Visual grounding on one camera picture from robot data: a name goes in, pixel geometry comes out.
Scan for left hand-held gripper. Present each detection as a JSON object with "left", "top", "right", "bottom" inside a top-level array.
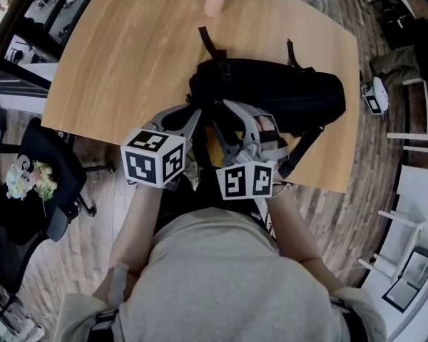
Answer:
[{"left": 120, "top": 103, "right": 204, "bottom": 190}]

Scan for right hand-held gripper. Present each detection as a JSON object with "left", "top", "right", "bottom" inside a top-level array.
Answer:
[{"left": 212, "top": 100, "right": 290, "bottom": 201}]

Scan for black duffel bag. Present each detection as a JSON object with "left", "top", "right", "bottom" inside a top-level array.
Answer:
[{"left": 187, "top": 26, "right": 347, "bottom": 180}]

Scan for person's right forearm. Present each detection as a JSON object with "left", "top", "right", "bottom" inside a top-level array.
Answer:
[{"left": 266, "top": 183, "right": 347, "bottom": 294}]

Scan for person's left forearm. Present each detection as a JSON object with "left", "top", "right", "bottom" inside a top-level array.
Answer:
[{"left": 108, "top": 182, "right": 164, "bottom": 277}]

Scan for person's right hand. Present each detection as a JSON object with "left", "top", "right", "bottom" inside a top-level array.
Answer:
[{"left": 253, "top": 114, "right": 289, "bottom": 151}]

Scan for person's black trousers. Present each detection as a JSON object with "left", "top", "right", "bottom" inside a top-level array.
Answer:
[{"left": 156, "top": 171, "right": 274, "bottom": 238}]

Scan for pink vase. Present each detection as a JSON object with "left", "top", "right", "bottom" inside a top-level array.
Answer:
[{"left": 203, "top": 0, "right": 225, "bottom": 17}]

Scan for black office chair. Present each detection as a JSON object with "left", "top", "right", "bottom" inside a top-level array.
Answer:
[
  {"left": 17, "top": 117, "right": 98, "bottom": 242},
  {"left": 0, "top": 187, "right": 49, "bottom": 294}
]

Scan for white box-shaped floor device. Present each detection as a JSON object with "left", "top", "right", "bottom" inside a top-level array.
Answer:
[{"left": 362, "top": 76, "right": 390, "bottom": 115}]

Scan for person's grey shirt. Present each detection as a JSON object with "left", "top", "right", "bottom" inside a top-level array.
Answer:
[{"left": 53, "top": 207, "right": 388, "bottom": 342}]

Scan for pastel flower bouquet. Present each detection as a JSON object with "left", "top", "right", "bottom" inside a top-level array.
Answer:
[{"left": 31, "top": 160, "right": 58, "bottom": 202}]

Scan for white shelf unit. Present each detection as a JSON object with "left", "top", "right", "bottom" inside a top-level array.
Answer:
[{"left": 358, "top": 162, "right": 428, "bottom": 341}]

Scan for black framed picture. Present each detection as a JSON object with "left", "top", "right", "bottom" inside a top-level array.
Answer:
[
  {"left": 382, "top": 278, "right": 420, "bottom": 313},
  {"left": 401, "top": 246, "right": 428, "bottom": 291}
]

